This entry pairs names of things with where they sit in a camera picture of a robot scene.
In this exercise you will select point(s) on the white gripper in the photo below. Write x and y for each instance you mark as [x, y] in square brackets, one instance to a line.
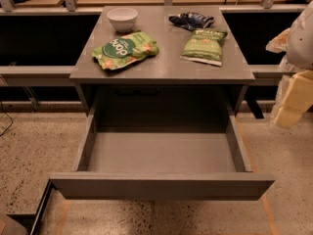
[301, 44]

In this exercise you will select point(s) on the green rice chip bag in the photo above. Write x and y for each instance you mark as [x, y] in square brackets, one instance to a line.
[123, 51]

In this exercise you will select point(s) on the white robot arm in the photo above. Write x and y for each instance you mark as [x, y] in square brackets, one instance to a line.
[300, 50]

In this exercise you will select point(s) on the green jalapeno chip bag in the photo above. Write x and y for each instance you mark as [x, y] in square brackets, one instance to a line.
[205, 46]

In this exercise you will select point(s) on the grey drawer cabinet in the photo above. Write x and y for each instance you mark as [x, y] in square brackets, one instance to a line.
[167, 67]

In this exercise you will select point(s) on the open grey top drawer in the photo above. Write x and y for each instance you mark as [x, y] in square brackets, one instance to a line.
[152, 148]

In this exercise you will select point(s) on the white ceramic bowl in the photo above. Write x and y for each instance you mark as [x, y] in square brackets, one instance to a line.
[122, 19]

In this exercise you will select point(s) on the grey metal rail frame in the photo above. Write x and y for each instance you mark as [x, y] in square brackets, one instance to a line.
[35, 72]

